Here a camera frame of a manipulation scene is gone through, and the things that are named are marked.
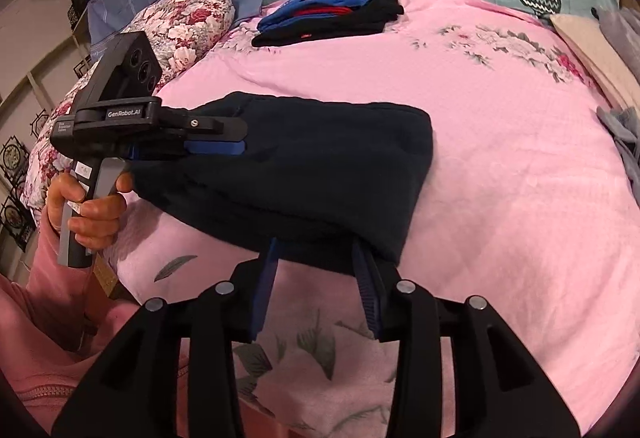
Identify black lattice wall ornament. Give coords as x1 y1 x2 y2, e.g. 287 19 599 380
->
0 135 32 185
0 195 37 250

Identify pink floral bed sheet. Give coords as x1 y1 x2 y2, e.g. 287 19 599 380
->
25 0 640 434

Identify blue-grey garment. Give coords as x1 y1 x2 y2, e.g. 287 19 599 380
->
596 107 640 209

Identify dark navy pants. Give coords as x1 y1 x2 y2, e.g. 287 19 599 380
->
127 91 433 276

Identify grey fleece garment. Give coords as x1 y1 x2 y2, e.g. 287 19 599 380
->
592 5 640 69

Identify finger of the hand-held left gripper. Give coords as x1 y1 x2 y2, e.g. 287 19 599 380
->
162 107 249 142
131 140 247 158

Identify person's left hand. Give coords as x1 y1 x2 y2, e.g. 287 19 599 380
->
46 170 135 256

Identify wooden bed frame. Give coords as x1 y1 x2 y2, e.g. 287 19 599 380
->
92 250 141 304

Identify stack of folded clothes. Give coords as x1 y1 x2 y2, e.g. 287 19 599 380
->
251 0 405 48

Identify person's left forearm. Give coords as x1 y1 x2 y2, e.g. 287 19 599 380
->
27 218 131 354

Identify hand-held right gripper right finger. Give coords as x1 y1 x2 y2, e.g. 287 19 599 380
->
351 240 583 438

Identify red floral quilt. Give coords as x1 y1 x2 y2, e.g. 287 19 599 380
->
22 0 236 214

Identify folded blue pants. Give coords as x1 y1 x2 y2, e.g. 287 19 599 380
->
257 0 373 33

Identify cream pillow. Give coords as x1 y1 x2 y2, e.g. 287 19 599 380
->
550 13 640 111

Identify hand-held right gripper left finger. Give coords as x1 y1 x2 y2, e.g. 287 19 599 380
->
51 238 281 438

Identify person's pink jacket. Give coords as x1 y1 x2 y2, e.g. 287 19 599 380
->
0 268 191 438

